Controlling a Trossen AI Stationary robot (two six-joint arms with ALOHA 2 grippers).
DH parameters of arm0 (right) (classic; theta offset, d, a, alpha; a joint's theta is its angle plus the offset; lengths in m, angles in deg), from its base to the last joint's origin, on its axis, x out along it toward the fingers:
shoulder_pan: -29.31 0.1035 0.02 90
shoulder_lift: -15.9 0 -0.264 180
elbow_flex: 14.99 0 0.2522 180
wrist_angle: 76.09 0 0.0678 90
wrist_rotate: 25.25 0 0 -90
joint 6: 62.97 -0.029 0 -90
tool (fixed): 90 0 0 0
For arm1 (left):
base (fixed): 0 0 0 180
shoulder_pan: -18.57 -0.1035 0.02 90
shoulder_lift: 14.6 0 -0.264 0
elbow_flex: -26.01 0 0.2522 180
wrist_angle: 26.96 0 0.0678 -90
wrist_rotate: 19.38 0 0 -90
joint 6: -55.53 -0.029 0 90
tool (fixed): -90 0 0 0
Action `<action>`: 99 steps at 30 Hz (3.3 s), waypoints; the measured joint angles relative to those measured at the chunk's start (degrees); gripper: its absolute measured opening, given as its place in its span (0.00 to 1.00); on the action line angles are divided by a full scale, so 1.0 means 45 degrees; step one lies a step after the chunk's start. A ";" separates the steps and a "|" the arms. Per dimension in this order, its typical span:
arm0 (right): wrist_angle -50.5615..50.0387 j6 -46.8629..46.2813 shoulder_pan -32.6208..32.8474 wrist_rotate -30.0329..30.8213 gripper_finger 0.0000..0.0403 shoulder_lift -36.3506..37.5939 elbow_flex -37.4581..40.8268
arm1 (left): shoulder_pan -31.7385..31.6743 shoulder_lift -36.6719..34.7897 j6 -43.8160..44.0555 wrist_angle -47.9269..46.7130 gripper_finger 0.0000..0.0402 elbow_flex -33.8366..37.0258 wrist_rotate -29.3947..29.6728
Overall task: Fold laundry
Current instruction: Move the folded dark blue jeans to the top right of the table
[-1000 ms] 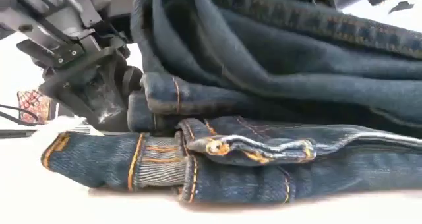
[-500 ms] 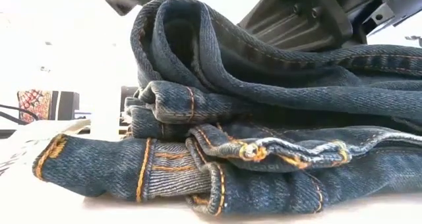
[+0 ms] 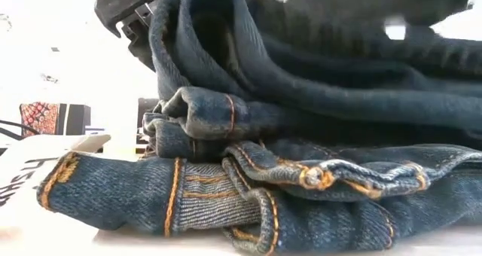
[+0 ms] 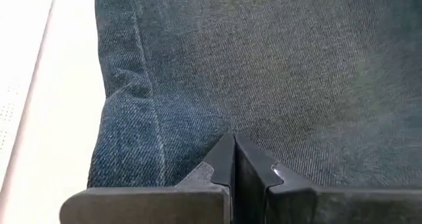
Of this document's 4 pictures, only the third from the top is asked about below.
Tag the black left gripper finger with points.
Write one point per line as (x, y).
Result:
(139, 34)
(120, 2)

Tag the white paper garment tag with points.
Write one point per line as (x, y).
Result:
(26, 162)

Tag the black and white box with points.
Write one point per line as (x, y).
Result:
(77, 118)

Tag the dark blue denim jeans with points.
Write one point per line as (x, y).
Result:
(301, 109)

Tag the red patterned cloth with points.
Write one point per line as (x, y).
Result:
(39, 118)

